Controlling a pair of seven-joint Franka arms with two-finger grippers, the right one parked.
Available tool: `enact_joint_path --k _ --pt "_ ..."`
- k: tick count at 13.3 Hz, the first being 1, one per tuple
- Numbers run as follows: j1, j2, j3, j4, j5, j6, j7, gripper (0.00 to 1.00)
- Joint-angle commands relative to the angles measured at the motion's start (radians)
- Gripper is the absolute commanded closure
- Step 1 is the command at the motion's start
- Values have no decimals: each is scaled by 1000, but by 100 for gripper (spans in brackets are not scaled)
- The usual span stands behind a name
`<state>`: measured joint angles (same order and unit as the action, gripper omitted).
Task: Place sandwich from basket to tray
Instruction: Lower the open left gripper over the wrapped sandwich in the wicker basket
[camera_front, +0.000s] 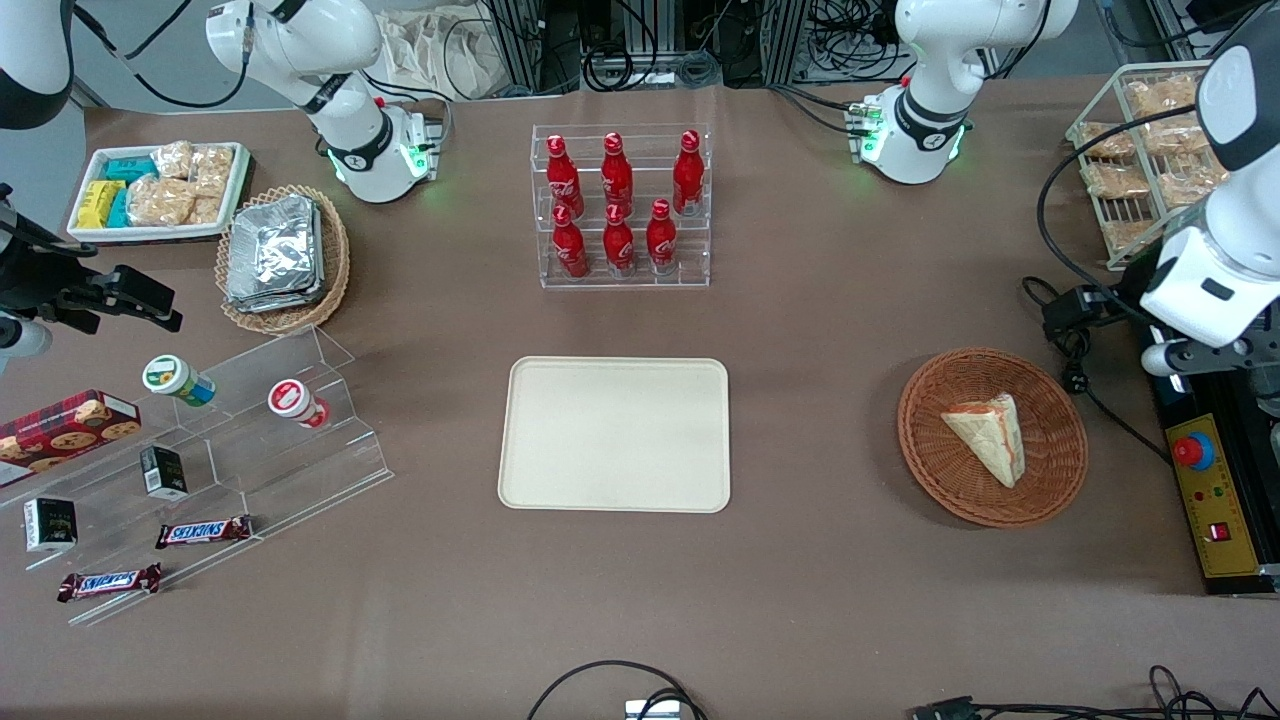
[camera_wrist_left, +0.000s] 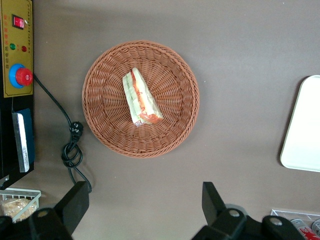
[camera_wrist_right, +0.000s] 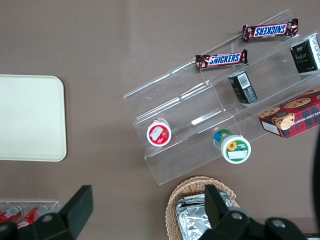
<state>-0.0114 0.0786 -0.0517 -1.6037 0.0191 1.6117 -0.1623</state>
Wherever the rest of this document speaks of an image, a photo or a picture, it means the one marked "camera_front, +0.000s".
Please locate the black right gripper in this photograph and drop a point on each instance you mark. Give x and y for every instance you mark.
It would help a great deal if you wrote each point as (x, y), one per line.
(38, 283)

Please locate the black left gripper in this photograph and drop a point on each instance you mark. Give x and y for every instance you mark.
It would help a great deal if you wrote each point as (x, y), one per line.
(1128, 296)

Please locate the triangular sandwich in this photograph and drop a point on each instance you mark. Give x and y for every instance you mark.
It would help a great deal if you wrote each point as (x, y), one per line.
(990, 435)

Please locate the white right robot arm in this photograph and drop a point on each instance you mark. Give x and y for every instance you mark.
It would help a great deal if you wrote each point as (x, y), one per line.
(340, 40)

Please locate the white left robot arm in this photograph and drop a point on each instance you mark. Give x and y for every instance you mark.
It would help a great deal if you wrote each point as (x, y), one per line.
(935, 60)

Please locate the white rectangular snack tray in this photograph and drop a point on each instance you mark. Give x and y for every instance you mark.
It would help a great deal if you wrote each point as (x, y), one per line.
(230, 195)

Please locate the light oval wicker basket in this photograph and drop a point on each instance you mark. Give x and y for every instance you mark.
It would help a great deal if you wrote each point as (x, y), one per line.
(335, 260)

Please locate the brown round wicker basket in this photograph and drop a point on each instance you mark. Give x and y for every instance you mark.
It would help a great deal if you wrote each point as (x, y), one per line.
(960, 490)

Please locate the beige plastic tray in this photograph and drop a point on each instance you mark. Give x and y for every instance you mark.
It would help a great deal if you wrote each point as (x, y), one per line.
(615, 435)

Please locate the green lid yogurt cup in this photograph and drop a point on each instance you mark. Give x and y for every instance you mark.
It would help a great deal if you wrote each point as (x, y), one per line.
(170, 378)

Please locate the bagged pastry snack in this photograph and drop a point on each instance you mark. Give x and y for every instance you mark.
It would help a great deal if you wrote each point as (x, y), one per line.
(1105, 140)
(1185, 186)
(1115, 181)
(1170, 137)
(1130, 236)
(1160, 97)

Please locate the teal snack packet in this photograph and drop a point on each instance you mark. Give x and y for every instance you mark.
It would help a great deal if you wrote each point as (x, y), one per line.
(119, 208)
(130, 169)

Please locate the clear rice cracker bag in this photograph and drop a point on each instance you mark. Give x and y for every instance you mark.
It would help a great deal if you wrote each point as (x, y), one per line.
(160, 202)
(212, 172)
(206, 210)
(172, 160)

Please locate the yellow snack packet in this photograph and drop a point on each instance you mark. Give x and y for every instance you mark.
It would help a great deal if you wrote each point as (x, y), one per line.
(98, 203)

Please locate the silver foil pack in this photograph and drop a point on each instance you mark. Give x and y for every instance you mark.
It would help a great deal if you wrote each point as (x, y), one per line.
(270, 245)
(318, 270)

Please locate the red cookie box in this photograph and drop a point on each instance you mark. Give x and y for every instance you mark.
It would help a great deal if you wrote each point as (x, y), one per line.
(60, 430)

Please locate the small black carton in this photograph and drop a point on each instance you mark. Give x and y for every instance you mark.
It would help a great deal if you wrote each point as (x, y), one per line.
(162, 472)
(50, 524)

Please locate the red lid yogurt cup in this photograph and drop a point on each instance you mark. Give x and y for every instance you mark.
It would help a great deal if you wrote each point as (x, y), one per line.
(292, 400)

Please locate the red emergency stop button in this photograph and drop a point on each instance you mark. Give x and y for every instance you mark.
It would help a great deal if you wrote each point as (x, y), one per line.
(1193, 452)

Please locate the clear acrylic stepped shelf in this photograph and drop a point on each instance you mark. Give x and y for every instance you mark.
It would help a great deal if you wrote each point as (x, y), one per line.
(300, 470)

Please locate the snickers chocolate bar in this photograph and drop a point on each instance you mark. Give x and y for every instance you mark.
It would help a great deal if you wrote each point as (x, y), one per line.
(205, 531)
(108, 582)

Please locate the black yellow control box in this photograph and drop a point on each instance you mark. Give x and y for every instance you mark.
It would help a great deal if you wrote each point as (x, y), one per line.
(1215, 510)

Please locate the beige cloth bag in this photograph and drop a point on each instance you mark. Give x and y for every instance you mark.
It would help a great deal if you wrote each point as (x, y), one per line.
(440, 55)

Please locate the red cola bottle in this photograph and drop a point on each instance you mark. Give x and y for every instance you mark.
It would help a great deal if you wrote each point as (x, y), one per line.
(617, 175)
(563, 180)
(688, 180)
(661, 240)
(570, 250)
(619, 245)

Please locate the clear acrylic bottle rack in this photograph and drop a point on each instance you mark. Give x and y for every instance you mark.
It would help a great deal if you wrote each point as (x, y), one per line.
(625, 280)

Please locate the small silver device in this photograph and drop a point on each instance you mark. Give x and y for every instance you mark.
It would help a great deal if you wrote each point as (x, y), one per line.
(652, 710)

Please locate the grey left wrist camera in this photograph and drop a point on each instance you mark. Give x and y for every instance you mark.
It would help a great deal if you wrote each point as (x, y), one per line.
(1165, 360)

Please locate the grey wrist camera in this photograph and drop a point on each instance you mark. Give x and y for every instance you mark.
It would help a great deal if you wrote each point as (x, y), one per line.
(1165, 360)
(20, 345)

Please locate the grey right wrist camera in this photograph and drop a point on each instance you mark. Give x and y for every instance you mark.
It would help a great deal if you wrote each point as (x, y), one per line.
(20, 345)

